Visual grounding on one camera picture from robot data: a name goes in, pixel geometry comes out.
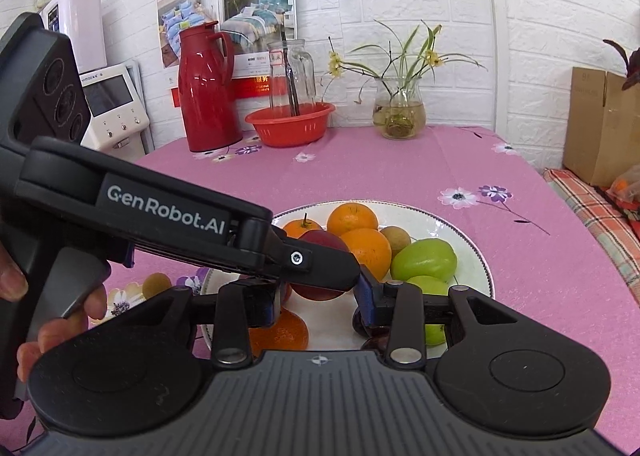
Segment green jujube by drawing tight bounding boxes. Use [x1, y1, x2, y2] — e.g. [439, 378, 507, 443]
[405, 276, 451, 348]
[390, 238, 458, 283]

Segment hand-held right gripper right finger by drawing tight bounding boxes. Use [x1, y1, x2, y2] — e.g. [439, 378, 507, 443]
[356, 268, 518, 367]

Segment glass vase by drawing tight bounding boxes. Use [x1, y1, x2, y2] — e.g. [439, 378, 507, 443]
[372, 77, 427, 140]

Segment white appliance with screen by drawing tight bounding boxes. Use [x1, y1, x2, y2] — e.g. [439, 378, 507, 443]
[80, 60, 153, 157]

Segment red plastic basket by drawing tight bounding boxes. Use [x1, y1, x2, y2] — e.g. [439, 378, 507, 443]
[245, 102, 336, 148]

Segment clear plastic bag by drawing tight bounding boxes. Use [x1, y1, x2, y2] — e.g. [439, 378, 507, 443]
[607, 176, 640, 217]

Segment red plaid cloth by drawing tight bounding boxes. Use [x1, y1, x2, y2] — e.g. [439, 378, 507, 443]
[544, 168, 640, 297]

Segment dark utensil in pitcher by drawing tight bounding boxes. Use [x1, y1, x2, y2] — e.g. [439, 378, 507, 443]
[280, 30, 301, 117]

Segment white plate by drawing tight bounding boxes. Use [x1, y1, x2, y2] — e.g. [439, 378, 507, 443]
[200, 200, 495, 352]

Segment white water purifier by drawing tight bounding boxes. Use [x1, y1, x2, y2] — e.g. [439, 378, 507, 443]
[39, 0, 108, 74]

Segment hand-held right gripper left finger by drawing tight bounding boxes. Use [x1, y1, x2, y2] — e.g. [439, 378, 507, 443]
[117, 281, 286, 368]

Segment orange with green stem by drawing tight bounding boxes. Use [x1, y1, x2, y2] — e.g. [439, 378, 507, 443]
[282, 213, 323, 240]

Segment red thermos jug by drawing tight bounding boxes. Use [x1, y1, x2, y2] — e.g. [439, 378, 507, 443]
[177, 20, 244, 153]

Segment green plant yellow flowers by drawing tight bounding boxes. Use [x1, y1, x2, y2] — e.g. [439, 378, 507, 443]
[320, 20, 488, 104]

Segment red plum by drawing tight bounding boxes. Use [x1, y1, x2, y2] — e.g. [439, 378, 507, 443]
[290, 230, 353, 301]

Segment dark purple plum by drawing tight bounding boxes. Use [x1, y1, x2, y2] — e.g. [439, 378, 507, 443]
[352, 308, 396, 352]

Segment purple leaf plant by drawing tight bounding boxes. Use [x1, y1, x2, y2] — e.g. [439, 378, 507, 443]
[603, 39, 640, 91]

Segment person's left hand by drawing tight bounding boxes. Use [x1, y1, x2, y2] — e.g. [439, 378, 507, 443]
[0, 241, 108, 384]

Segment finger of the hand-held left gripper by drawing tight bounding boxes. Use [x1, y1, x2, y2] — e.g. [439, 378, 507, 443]
[235, 226, 362, 294]

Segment pink floral tablecloth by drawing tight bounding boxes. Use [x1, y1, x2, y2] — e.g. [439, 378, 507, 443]
[87, 126, 640, 456]

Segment glass pitcher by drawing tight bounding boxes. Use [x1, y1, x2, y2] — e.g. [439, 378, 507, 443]
[267, 39, 317, 117]

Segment cardboard box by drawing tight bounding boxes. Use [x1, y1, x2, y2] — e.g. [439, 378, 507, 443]
[563, 66, 640, 187]

